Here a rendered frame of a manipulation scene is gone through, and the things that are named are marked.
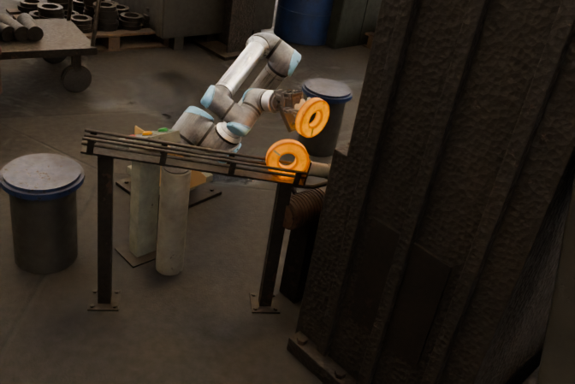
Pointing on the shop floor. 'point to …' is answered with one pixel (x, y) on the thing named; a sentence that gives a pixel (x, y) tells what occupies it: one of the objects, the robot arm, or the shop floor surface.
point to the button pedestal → (145, 204)
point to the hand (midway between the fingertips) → (313, 112)
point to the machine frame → (449, 179)
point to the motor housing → (300, 240)
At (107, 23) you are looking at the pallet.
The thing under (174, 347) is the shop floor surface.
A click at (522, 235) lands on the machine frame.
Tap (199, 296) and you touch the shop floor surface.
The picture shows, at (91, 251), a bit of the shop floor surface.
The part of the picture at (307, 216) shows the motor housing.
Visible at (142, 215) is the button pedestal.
